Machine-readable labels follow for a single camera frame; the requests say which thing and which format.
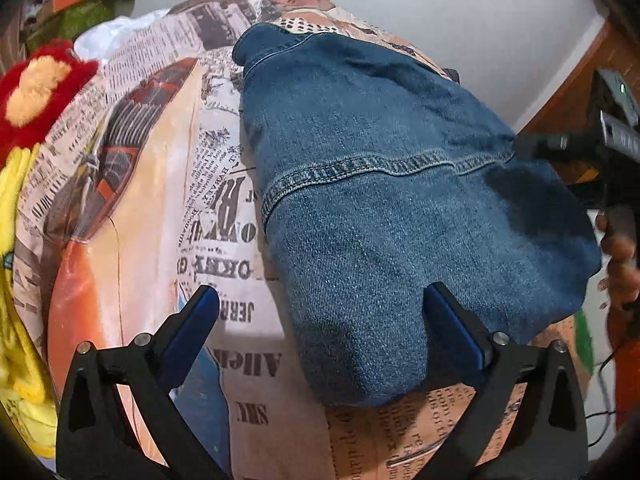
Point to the yellow cloth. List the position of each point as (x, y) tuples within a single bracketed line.
[(20, 310)]

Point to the red plush toy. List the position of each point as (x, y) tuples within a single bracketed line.
[(30, 105)]

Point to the blue denim jacket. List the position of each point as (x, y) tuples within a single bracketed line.
[(400, 235)]

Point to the brown wooden door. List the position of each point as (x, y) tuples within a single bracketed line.
[(580, 90)]

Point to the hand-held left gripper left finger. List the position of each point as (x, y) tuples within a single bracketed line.
[(192, 335)]

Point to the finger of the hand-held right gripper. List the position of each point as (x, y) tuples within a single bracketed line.
[(555, 146)]

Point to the green fuzzy cloth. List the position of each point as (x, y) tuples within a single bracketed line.
[(85, 22)]

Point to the white cloth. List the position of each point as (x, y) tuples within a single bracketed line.
[(120, 35)]

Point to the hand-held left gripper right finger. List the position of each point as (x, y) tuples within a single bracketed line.
[(452, 330)]

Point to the newspaper print blanket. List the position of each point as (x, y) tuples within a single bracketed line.
[(150, 210)]

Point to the person's right hand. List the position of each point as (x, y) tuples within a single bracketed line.
[(622, 270)]

